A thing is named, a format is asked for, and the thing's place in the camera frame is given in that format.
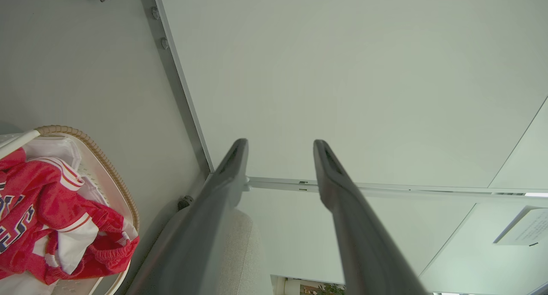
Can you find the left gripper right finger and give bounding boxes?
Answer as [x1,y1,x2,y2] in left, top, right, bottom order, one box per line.
[313,139,429,295]

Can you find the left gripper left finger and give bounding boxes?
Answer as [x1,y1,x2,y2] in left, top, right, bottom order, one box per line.
[126,138,250,295]

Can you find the red shorts with elastic waistband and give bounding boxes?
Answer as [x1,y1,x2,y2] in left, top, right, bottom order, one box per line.
[43,199,140,286]

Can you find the red jersey with navy letters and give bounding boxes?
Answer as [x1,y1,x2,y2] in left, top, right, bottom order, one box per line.
[0,147,101,283]

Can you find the green potted plant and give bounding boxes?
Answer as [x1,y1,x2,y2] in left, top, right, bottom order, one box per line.
[316,283,345,295]

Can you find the white basket with rattan rim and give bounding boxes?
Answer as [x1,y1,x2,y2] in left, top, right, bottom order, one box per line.
[0,125,141,295]

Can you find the white cloth basket liner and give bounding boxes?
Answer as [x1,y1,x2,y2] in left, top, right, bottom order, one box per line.
[0,136,107,295]

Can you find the silver wall rail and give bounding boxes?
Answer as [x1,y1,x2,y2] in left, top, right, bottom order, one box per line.
[245,176,548,203]

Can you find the grey wall baseboard strip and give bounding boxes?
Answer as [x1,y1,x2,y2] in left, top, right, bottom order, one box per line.
[137,0,213,176]

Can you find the white paper wall sign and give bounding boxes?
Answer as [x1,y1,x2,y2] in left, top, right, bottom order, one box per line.
[492,205,548,247]

